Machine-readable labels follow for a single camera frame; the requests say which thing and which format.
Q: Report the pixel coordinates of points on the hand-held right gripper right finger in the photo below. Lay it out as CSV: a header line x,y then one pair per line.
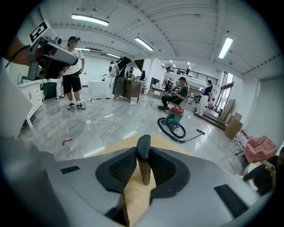
x,y
166,170

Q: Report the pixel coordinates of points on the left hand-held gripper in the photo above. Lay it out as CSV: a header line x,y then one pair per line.
x,y
62,54

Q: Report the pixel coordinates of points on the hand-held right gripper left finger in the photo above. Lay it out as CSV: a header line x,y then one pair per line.
x,y
119,168

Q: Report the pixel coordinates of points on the person's left forearm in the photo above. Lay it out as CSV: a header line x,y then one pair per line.
x,y
16,52

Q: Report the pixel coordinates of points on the large cardboard box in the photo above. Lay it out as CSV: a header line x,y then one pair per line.
x,y
233,128

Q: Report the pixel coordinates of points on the small cardboard box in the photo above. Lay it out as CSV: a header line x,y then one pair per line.
x,y
237,116

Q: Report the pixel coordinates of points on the person's left hand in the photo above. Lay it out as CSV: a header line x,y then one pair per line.
x,y
53,66

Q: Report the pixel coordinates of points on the oval wooden coffee table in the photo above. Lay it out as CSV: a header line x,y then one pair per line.
x,y
159,142

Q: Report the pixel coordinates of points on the green bin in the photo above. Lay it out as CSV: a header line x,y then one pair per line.
x,y
50,89

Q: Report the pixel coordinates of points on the ceiling tube light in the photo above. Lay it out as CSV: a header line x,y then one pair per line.
x,y
144,44
89,20
113,55
226,47

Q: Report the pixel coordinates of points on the white drawer cabinet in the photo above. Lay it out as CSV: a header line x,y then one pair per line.
x,y
33,95

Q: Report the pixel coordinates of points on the white kitchen island counter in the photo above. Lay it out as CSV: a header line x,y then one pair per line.
x,y
98,89

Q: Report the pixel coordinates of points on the white backpack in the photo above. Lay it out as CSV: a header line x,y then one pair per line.
x,y
112,69

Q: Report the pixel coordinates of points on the red and teal vacuum cleaner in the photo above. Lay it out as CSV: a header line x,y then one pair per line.
x,y
175,115

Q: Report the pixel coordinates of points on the red tape corner mark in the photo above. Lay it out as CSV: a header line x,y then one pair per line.
x,y
66,142

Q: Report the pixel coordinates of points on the person's grey t-shirt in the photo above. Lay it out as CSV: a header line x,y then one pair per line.
x,y
13,99

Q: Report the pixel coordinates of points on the dark wooden steps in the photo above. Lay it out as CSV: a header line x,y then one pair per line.
x,y
210,119

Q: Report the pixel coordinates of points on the dark wooden cabinet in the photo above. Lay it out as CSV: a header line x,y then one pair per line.
x,y
133,88

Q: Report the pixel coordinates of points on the white side table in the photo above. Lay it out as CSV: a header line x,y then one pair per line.
x,y
158,89

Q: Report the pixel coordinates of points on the pink armchair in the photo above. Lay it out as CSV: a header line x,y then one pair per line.
x,y
259,146

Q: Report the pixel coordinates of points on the glass entrance door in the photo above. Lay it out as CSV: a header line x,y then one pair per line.
x,y
225,93

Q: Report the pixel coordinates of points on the black balcony railing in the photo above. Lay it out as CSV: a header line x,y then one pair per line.
x,y
195,75

